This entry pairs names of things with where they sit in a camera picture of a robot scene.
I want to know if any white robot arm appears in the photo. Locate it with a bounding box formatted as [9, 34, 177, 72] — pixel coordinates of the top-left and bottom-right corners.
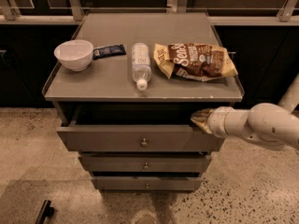
[191, 75, 299, 150]

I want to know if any grey middle drawer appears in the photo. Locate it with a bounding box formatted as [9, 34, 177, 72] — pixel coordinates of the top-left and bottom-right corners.
[79, 154, 211, 173]

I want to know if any metal railing frame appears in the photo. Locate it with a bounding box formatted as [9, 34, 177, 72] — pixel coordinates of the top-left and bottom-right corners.
[0, 0, 299, 26]

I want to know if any dark blue snack bar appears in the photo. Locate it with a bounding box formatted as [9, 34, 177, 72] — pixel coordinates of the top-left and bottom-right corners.
[93, 44, 126, 60]

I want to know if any clear plastic water bottle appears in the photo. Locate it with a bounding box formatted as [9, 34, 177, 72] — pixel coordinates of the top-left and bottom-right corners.
[132, 43, 151, 91]

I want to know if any grey bottom drawer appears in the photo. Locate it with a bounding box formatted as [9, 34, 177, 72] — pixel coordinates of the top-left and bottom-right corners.
[92, 176, 202, 191]

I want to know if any grey drawer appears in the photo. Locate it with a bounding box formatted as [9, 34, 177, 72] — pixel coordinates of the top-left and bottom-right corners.
[92, 176, 202, 191]
[79, 154, 211, 173]
[57, 103, 223, 152]

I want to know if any grey drawer cabinet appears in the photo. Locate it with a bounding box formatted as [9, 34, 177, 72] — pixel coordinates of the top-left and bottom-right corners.
[41, 12, 245, 192]

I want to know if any grey top drawer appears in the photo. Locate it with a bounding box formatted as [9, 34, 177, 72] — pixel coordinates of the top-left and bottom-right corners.
[57, 103, 223, 152]

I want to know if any brown yellow chip bag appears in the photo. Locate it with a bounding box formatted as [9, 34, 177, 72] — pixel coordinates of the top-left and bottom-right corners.
[153, 43, 237, 82]

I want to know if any white bowl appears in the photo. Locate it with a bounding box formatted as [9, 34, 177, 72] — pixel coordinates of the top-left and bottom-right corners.
[54, 39, 93, 71]

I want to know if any black object on floor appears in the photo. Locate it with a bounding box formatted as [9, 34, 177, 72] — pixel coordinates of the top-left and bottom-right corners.
[35, 200, 54, 224]

